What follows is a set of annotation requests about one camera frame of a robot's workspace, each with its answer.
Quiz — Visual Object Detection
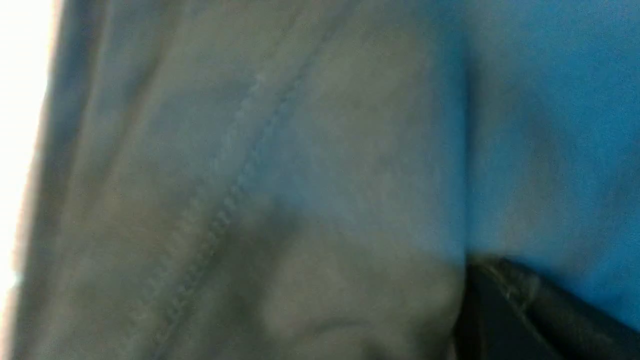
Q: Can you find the blue garment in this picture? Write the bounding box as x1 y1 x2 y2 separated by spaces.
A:
448 0 640 330

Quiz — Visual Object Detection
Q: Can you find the gray long-sleeved shirt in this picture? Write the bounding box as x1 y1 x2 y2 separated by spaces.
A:
10 0 464 360

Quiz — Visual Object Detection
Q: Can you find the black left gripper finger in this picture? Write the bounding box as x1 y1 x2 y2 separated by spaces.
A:
454 259 640 360

